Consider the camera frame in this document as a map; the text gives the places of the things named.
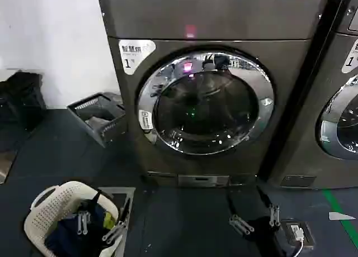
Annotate cream perforated laundry basket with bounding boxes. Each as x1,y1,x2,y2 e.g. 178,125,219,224
23,180,121,257

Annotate round glass dryer door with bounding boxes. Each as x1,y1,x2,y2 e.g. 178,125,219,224
137,44,276,160

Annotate small white door sticker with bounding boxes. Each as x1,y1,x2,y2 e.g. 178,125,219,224
138,109,153,131

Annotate grey metal floor plate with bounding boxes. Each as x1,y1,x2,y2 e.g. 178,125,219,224
97,186,137,234

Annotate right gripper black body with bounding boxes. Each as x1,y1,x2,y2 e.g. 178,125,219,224
249,215,292,257

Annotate chrome-rimmed round dryer door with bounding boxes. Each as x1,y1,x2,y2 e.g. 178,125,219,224
315,74,358,161

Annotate dryer lower service hatch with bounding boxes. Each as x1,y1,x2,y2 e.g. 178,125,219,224
177,174,230,187

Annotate grey dryer with pink light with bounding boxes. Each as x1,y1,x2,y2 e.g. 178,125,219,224
97,0,329,188

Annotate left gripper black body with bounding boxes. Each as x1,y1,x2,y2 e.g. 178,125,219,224
83,220,110,257

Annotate white number label sticker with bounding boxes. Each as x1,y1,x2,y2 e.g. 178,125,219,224
118,39,156,76
340,39,358,75

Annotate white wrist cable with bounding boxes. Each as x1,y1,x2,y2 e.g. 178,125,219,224
295,237,307,257

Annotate grey dryer with display panel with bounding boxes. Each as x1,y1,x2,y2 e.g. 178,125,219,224
267,0,358,191

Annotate dark blue garment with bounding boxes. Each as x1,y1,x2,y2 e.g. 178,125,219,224
44,198,112,257

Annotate green floor tape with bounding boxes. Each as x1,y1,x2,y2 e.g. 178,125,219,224
321,189,358,257

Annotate white arrow floor marker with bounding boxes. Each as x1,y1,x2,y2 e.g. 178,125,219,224
328,211,355,221

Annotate black plastic crate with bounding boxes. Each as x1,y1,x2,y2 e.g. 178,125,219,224
0,71,48,132

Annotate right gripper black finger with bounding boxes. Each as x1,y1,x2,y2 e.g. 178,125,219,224
224,188,255,236
256,185,281,228

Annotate grey plastic tray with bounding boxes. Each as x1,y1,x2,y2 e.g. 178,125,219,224
66,91,127,149

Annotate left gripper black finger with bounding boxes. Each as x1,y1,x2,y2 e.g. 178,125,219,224
101,194,135,244
77,185,102,236

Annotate silver metal floor sheet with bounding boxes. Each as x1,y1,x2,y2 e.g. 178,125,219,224
0,150,18,185

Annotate yellow-green cloth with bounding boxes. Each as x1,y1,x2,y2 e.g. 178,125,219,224
102,210,118,230

